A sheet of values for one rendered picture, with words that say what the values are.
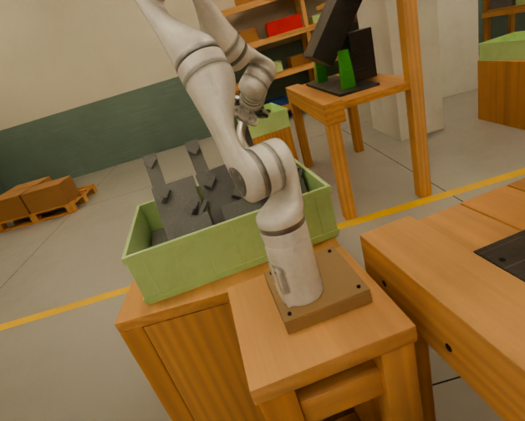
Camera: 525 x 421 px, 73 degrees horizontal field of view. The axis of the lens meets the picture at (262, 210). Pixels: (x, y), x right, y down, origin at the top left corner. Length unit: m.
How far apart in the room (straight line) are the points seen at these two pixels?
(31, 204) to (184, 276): 4.87
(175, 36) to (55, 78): 7.18
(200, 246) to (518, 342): 0.74
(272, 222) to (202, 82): 0.27
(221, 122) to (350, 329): 0.45
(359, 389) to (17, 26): 7.76
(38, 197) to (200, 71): 5.18
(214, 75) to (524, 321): 0.62
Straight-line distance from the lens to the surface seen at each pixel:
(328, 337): 0.72
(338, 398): 0.80
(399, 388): 0.83
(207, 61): 0.65
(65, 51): 7.73
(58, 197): 5.61
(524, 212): 0.99
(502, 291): 0.72
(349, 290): 0.75
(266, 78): 0.90
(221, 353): 1.16
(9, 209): 6.04
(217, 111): 0.62
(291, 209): 0.63
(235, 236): 1.01
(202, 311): 1.06
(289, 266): 0.68
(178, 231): 1.20
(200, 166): 1.25
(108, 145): 7.75
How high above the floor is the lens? 1.37
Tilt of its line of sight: 24 degrees down
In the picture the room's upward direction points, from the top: 17 degrees counter-clockwise
